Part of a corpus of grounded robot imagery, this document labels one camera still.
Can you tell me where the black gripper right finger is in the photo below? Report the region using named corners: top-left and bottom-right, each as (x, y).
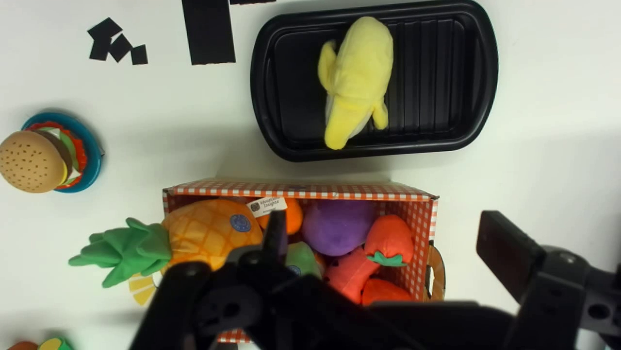
top-left (475, 211), bottom-right (621, 350)

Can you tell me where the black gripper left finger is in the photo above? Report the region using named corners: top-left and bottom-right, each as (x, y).
top-left (128, 207), bottom-right (291, 350)

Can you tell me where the yellow banana plushie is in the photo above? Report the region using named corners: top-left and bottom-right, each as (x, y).
top-left (316, 16), bottom-right (395, 152)

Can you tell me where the orange round plushie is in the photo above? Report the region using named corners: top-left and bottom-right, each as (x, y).
top-left (283, 197), bottom-right (306, 238)

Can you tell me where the green round plushie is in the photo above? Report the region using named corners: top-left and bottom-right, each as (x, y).
top-left (283, 242), bottom-right (326, 281)

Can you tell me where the purple plushie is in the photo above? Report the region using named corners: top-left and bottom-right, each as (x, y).
top-left (300, 201), bottom-right (378, 259)

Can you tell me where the orange pineapple plushie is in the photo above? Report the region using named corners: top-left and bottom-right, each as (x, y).
top-left (67, 197), bottom-right (289, 291)

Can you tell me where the orange carrot plushie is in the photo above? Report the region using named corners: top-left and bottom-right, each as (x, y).
top-left (324, 250), bottom-right (415, 308)

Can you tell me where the red tomato plushie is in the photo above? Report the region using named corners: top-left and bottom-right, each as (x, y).
top-left (362, 213), bottom-right (417, 269)

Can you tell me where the black ribbed plate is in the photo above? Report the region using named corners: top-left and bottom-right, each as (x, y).
top-left (248, 0), bottom-right (500, 164)

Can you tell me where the small teal plate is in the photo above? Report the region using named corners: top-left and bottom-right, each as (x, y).
top-left (19, 112), bottom-right (104, 195)

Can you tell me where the red checkered cardboard basket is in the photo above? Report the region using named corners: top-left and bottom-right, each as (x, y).
top-left (161, 180), bottom-right (448, 347)

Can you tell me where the long black tape strip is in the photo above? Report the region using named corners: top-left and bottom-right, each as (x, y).
top-left (180, 0), bottom-right (238, 67)

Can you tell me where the small green toy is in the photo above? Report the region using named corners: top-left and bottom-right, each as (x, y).
top-left (36, 337), bottom-right (73, 350)

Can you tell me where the toy burger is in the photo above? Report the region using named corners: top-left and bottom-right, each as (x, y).
top-left (0, 125), bottom-right (89, 195)

